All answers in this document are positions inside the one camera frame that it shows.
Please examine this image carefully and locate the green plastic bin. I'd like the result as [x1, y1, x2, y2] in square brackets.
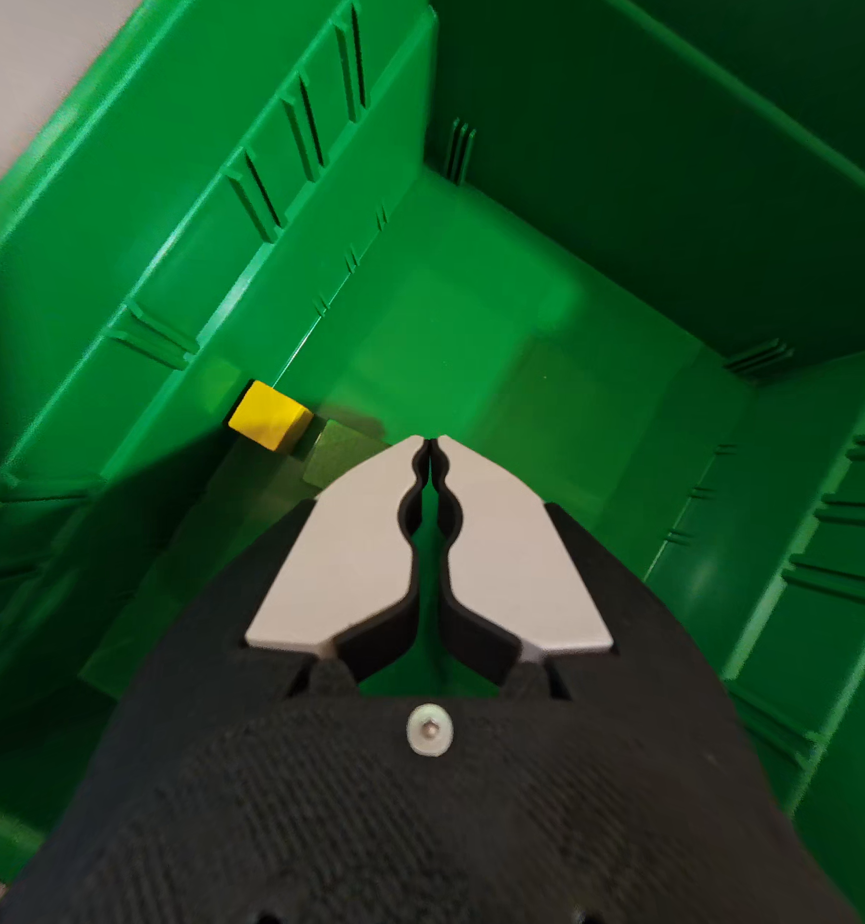
[0, 0, 865, 885]

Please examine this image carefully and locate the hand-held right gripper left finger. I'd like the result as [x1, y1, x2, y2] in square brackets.
[245, 435, 433, 661]

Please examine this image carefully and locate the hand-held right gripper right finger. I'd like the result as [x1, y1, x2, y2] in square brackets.
[434, 435, 615, 663]

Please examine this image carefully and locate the small yellow wooden cube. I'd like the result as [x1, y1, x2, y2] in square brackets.
[228, 380, 314, 450]

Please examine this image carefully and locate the green wooden cube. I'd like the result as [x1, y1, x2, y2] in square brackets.
[302, 419, 391, 490]

